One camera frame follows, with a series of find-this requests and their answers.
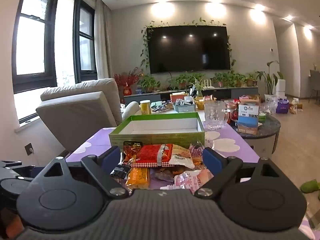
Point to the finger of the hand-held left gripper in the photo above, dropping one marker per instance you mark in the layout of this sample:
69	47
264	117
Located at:
17	172

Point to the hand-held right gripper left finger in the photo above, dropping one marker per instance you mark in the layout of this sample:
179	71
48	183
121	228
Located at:
111	158

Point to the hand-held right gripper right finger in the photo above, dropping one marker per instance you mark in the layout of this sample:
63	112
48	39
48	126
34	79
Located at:
212	158

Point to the green cardboard box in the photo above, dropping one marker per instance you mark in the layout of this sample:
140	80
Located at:
162	137

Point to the purple patterned tablecloth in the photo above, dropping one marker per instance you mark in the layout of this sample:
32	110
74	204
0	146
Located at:
100	140

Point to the black red snack packet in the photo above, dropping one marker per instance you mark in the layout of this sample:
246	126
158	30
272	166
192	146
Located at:
132	150

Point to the pink white snack packet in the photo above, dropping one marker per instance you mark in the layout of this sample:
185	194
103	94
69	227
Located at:
192	180

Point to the brown white snack packet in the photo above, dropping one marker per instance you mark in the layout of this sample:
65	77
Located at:
181	160

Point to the clear glass pitcher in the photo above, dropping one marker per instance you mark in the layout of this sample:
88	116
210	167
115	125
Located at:
215	115

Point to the blue white carton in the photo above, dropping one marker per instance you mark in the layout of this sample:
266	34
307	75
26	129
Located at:
247	120

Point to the wicker basket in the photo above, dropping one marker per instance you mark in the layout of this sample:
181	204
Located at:
200	103

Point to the grey storage basket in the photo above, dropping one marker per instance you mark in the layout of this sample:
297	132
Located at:
185	108

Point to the beige armchair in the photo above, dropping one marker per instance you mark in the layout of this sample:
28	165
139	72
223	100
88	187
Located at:
75	110

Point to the yellow can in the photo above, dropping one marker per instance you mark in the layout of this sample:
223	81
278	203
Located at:
145	107

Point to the green cup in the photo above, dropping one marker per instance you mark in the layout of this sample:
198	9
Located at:
262	118

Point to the dark marble round table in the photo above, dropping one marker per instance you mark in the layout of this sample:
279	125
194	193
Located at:
270	127

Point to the white round coffee table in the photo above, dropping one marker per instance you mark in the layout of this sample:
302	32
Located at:
162	111

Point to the pink gift box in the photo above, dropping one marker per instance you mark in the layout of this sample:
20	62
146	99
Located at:
245	98

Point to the orange box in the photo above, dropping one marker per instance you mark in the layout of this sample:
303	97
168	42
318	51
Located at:
177	97

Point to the teal case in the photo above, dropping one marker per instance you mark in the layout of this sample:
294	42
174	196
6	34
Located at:
158	104

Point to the grey television cabinet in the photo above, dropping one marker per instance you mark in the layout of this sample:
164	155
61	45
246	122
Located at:
150	97

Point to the spider plant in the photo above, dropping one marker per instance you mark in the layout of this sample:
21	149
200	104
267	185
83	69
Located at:
198	87

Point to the brown cardboard box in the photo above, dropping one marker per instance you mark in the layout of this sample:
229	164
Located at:
255	99

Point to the white router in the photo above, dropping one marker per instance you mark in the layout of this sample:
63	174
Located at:
208	83

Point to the clear plastic bag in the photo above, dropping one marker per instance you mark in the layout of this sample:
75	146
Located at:
268	107

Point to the red flower decoration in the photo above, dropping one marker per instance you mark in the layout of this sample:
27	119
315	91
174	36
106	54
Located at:
127	78

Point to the row of potted plants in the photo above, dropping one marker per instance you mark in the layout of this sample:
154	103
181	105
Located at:
148	82

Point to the purple gift bag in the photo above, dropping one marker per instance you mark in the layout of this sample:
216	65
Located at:
282	107

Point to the black framed window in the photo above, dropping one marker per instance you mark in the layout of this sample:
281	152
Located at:
35	80

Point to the snack bag on floor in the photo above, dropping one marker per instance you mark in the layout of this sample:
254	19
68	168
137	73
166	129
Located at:
294	109

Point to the tall leafy floor plant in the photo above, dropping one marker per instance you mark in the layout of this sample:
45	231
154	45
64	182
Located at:
270	80

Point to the white air purifier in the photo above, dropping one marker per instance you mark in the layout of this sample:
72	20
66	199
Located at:
281	87

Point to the green slipper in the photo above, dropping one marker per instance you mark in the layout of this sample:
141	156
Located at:
310	186

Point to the cream curtain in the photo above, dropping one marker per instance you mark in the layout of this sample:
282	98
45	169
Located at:
102	42

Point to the trailing green vine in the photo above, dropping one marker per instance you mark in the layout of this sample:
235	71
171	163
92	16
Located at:
145	33

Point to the wall socket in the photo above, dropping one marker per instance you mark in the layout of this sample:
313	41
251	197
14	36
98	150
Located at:
29	149

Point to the black wall television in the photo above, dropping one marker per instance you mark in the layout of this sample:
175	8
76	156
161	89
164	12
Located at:
187	50

